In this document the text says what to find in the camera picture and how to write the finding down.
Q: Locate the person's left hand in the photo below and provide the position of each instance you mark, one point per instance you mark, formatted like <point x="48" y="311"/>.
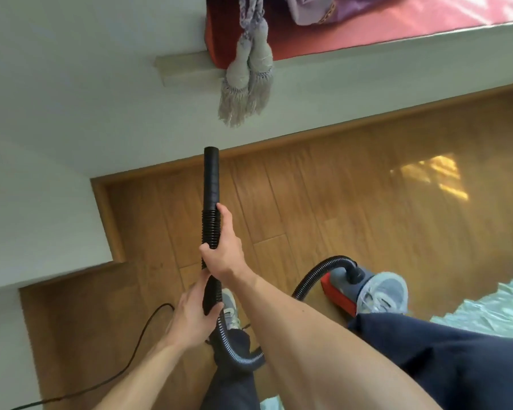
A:
<point x="192" y="315"/>

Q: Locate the purple striped curtain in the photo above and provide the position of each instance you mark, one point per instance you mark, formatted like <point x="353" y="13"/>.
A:
<point x="312" y="8"/>

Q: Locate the grey tasselled curtain tieback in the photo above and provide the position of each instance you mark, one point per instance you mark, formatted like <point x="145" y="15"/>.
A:
<point x="239" y="72"/>

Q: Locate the person's grey shoe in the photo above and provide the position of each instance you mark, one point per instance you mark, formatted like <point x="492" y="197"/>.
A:
<point x="231" y="311"/>
<point x="382" y="292"/>

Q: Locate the red vacuum cleaner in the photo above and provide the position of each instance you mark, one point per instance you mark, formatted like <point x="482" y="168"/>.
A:
<point x="342" y="286"/>

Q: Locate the person's left forearm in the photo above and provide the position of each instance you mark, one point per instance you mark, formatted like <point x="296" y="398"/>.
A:
<point x="141" y="380"/>

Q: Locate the person's right forearm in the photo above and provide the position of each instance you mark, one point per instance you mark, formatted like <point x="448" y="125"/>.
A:
<point x="325" y="350"/>

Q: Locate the person's right grey shoe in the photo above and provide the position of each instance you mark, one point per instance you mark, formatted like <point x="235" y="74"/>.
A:
<point x="382" y="292"/>

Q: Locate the person's right hand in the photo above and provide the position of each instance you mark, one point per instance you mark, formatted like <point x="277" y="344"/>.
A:
<point x="226" y="256"/>

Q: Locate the person's dark trousers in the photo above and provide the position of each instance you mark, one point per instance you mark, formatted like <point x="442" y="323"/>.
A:
<point x="432" y="358"/>

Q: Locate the person's left grey shoe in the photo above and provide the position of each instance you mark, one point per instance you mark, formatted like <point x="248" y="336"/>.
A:
<point x="231" y="311"/>

